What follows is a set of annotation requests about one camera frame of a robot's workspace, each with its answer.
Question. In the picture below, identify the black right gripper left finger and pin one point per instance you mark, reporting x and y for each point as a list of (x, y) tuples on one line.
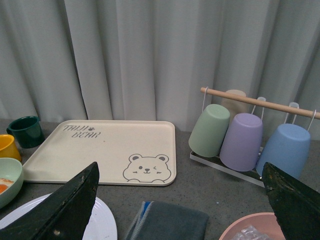
[(63, 215)]

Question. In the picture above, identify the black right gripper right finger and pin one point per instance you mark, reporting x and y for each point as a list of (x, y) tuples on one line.
[(295, 205)]

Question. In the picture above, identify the white round plate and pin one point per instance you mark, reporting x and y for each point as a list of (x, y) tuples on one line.
[(101, 225)]

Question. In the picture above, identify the pink bowl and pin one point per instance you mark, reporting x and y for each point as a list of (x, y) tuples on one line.
[(264, 222)]

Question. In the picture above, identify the clear plastic wrapper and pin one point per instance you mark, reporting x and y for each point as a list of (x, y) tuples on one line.
[(250, 232)]

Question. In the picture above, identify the blue plastic cup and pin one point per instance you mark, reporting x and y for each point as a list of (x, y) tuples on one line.
[(287, 148)]

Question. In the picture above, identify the fake fried egg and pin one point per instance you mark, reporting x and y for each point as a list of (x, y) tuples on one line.
[(5, 184)]

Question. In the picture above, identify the light green bowl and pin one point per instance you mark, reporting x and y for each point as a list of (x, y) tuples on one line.
[(11, 179)]

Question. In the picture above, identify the purple plastic cup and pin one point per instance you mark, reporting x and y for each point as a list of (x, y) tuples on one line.
[(242, 142)]

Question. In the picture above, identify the yellow mug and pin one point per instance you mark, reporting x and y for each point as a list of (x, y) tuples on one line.
[(8, 148)]

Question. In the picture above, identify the cream bear serving tray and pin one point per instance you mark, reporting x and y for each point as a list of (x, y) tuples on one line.
[(128, 152)]

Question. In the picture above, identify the dark green mug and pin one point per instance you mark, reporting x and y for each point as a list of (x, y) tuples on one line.
[(27, 131)]

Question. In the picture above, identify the grey blue folded cloth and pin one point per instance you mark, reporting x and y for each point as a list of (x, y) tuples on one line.
[(158, 220)]

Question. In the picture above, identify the green plastic cup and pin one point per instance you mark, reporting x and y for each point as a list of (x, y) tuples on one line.
[(209, 131)]

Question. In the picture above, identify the beige plastic cup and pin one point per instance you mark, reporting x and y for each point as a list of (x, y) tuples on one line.
[(235, 107)]

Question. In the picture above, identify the grey white curtain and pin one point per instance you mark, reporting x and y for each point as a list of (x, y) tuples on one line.
[(148, 59)]

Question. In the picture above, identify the white wire cup rack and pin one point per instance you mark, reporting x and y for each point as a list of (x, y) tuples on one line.
[(215, 162)]

